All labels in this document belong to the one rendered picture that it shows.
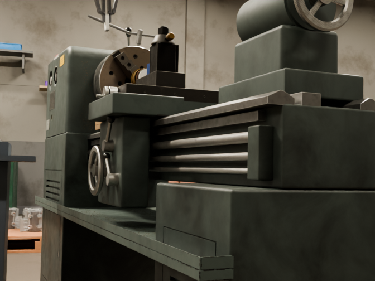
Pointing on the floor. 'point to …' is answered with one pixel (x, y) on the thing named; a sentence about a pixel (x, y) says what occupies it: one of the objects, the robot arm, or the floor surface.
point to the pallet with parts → (25, 229)
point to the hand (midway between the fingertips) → (106, 22)
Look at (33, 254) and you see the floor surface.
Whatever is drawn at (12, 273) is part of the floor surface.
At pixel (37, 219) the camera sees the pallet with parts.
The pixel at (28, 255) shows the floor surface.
